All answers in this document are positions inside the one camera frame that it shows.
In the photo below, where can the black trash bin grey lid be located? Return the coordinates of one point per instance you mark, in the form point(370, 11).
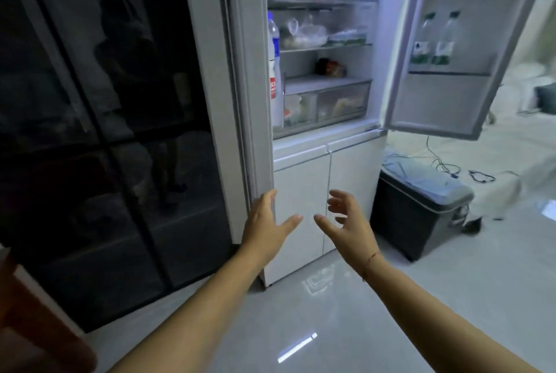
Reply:
point(412, 216)

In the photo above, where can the person's left forearm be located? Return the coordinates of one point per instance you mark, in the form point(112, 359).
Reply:
point(195, 316)

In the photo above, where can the person's right hand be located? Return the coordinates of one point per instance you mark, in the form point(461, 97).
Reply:
point(356, 229)

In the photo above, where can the person's right thumb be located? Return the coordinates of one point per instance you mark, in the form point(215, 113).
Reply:
point(326, 227)

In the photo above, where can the white refrigerator door with shelves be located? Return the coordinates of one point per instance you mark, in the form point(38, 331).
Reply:
point(456, 99)

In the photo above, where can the dark jar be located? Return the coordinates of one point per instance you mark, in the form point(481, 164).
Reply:
point(331, 67)

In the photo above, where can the dark glass sliding door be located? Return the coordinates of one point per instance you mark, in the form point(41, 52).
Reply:
point(100, 125)

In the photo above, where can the white refrigerator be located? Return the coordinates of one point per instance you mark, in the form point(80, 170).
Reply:
point(304, 133)

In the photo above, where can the person's left thumb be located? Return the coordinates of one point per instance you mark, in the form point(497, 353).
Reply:
point(290, 225)

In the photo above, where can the clear plastic bag of food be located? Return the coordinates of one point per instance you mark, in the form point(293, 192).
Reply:
point(304, 36)

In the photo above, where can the person's left hand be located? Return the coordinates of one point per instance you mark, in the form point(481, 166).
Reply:
point(263, 229)

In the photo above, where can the clear refrigerator drawer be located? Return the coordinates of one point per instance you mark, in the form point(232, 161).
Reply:
point(330, 101)

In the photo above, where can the white covered sofa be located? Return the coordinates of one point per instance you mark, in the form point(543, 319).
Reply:
point(499, 147)

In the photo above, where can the person's right forearm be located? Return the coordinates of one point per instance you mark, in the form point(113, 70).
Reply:
point(434, 316)

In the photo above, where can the white freezer door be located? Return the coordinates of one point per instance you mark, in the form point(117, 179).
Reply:
point(356, 164)
point(299, 194)

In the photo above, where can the white milk bottle red label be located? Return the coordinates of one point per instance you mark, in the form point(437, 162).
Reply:
point(275, 81)

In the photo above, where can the green packaged food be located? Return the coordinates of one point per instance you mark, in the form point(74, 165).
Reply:
point(347, 38)

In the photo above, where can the green label bottle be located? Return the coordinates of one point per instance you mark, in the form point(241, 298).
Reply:
point(445, 44)
point(422, 47)

